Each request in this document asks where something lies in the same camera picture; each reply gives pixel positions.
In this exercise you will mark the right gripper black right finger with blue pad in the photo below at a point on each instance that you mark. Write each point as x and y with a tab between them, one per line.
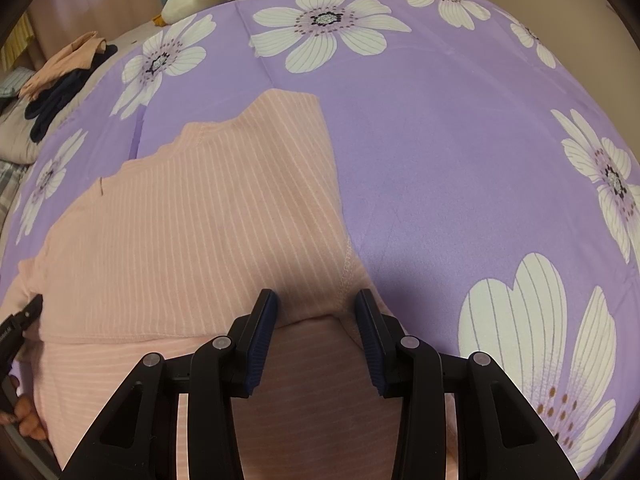
499	434

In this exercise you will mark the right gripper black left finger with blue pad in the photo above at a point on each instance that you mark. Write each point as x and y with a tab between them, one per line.
135	434

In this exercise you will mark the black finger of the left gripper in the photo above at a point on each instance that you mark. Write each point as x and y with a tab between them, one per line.
12	333

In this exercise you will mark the pink ribbed knit sweater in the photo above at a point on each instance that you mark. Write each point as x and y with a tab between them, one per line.
164	255

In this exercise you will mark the person's hand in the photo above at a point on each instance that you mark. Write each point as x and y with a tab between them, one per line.
24	415

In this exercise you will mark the grey pillow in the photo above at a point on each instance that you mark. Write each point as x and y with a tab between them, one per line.
16	145

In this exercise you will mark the folded dark navy garment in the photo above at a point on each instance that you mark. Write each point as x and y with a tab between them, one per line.
51	101

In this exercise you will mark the purple floral bed sheet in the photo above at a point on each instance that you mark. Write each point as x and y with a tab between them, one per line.
527	203

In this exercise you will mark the folded peach garment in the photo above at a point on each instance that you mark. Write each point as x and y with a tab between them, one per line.
78	55

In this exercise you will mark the yellow hanging cloth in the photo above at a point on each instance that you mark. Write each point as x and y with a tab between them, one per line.
17	42

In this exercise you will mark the pink curtain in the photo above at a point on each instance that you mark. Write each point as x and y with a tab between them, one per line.
58	22

